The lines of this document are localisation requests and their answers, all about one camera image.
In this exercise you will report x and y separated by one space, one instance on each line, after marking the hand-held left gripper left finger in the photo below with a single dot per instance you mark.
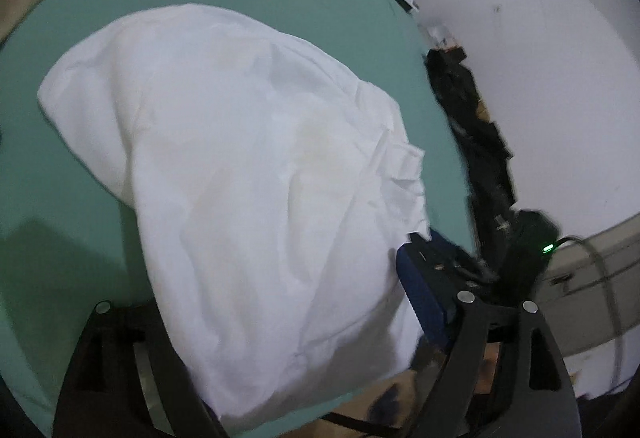
167 368

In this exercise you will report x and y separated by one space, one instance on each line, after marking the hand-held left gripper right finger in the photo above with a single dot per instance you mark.
422 293

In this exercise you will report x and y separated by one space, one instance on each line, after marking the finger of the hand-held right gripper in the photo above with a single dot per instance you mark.
450 265

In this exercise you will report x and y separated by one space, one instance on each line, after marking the white garment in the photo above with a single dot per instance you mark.
225 142

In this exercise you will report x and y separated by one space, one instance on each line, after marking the pile of dark clothes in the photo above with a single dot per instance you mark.
470 127

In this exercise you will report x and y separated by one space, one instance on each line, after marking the beige panel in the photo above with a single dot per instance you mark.
600 248

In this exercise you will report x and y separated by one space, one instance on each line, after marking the brown cloth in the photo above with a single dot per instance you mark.
390 398

